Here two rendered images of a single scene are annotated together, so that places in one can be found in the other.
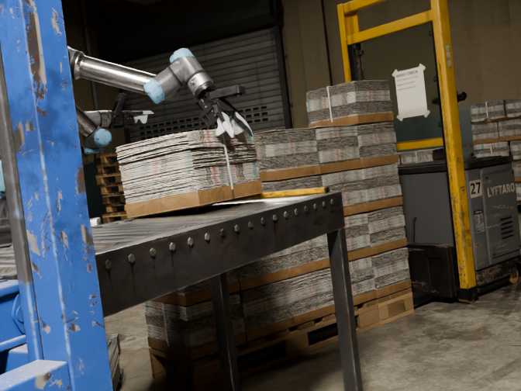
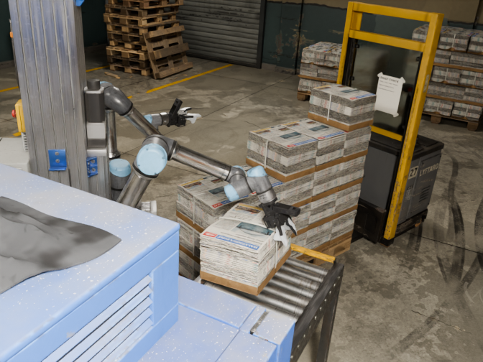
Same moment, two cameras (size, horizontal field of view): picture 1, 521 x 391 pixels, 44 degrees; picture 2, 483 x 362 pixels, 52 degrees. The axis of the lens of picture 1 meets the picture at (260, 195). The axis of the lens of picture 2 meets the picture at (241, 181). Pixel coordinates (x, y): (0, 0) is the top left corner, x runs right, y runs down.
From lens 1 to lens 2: 1.30 m
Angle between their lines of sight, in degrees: 22
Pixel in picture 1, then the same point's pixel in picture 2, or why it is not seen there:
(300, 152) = (304, 159)
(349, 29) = (352, 21)
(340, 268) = (331, 311)
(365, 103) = (356, 115)
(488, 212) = (415, 186)
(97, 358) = not seen: outside the picture
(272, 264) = not seen: hidden behind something
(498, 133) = not seen: hidden behind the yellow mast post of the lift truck
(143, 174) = (217, 258)
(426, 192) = (376, 162)
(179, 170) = (246, 268)
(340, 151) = (331, 154)
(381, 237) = (341, 207)
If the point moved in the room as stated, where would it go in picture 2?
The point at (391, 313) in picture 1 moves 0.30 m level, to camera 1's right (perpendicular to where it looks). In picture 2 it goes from (336, 252) to (373, 253)
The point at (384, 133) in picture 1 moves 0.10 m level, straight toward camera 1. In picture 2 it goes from (364, 136) to (364, 140)
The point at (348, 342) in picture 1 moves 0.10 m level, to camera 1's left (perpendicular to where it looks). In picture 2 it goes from (325, 348) to (305, 348)
